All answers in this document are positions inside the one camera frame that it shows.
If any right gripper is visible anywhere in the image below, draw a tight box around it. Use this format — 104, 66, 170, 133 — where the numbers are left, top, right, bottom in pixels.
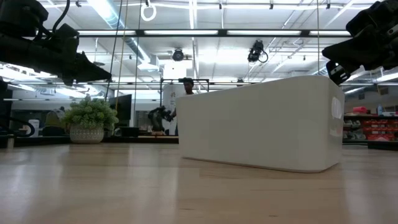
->
322, 0, 398, 71

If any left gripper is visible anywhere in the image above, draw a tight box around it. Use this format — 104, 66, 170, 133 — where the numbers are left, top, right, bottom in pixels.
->
46, 23, 113, 83

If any white plastic bin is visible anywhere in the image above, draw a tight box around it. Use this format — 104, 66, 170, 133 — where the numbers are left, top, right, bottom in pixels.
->
175, 75, 346, 174

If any green potted plant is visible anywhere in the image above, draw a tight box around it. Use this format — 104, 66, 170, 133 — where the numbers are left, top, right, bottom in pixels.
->
60, 95, 120, 145

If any black monitor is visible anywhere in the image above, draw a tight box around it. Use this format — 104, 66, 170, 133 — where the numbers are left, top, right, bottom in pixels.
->
108, 93, 133, 129

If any person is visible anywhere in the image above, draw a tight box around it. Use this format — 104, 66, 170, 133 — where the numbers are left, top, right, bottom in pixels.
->
169, 77, 196, 137
44, 106, 67, 137

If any shelf with red bins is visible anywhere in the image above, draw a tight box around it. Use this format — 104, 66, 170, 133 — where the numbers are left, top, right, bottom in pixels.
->
343, 105, 398, 142

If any white container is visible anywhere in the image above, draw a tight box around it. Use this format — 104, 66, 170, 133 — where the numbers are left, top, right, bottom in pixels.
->
27, 119, 40, 138

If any black ceiling fixture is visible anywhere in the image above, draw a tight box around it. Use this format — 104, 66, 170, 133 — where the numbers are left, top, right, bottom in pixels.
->
172, 47, 185, 62

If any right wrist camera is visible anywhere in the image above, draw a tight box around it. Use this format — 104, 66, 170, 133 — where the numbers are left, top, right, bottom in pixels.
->
325, 60, 351, 86

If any white hanging ring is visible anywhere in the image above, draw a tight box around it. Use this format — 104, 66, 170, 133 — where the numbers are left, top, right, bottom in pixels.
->
140, 1, 157, 22

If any black metal table frame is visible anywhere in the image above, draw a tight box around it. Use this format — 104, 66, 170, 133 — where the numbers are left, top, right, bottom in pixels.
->
0, 135, 398, 152

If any black hanging camera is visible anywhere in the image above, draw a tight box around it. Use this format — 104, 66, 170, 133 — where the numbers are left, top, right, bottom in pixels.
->
247, 39, 269, 63

